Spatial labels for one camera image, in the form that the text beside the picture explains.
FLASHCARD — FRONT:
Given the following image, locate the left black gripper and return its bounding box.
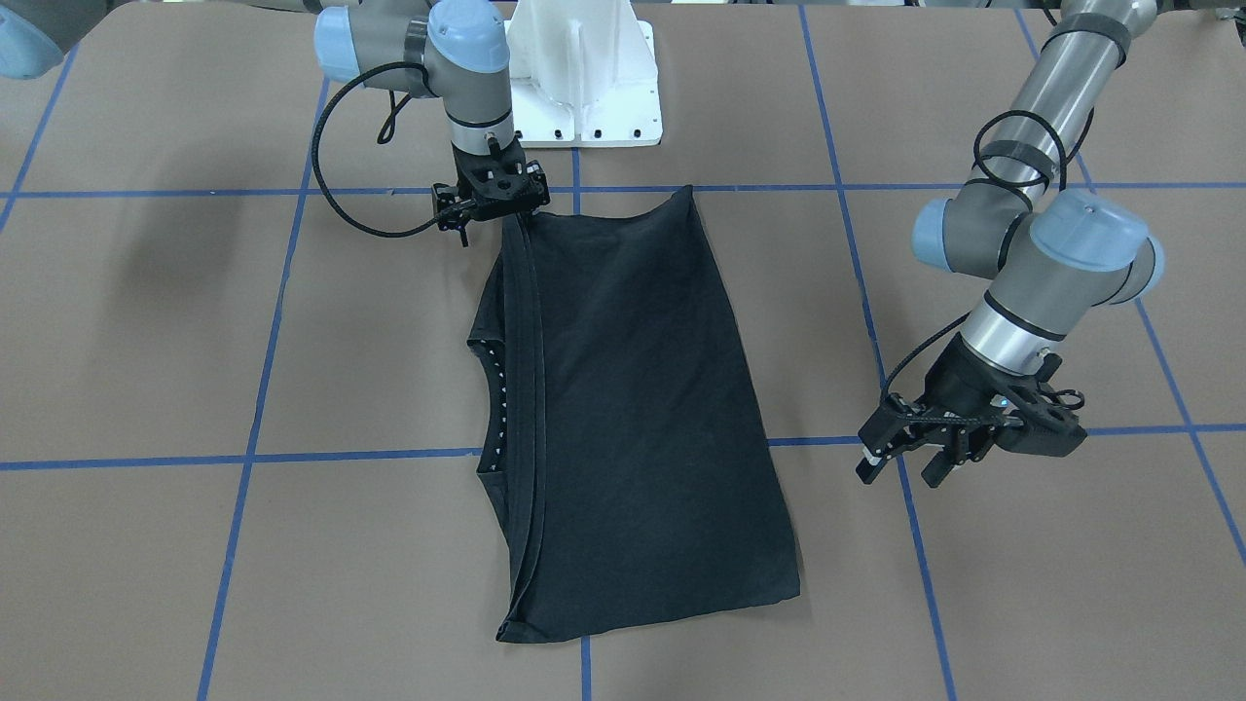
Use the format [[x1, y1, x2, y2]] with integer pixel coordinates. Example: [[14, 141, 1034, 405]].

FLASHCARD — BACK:
[[856, 332, 1018, 489]]

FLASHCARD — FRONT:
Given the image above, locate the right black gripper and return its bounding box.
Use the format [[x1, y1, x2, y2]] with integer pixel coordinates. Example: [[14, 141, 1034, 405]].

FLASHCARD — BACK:
[[434, 141, 551, 240]]

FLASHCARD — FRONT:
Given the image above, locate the black printed t-shirt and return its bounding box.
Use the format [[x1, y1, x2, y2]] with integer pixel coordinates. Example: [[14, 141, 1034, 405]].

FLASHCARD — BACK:
[[466, 187, 800, 645]]

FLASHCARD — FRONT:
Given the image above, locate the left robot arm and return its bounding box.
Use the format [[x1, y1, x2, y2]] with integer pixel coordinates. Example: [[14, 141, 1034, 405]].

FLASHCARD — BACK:
[[856, 1, 1170, 488]]

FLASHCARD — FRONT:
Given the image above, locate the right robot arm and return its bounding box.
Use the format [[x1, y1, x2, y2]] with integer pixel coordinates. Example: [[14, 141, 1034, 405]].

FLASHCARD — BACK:
[[309, 1, 549, 232]]

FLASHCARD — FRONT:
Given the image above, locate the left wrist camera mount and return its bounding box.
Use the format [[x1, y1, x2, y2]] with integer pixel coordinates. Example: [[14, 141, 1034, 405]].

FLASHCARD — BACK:
[[989, 354, 1087, 458]]

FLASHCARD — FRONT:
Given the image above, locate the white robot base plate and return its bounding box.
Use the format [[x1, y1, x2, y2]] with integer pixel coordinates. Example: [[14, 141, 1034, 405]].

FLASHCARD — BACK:
[[503, 1, 664, 148]]

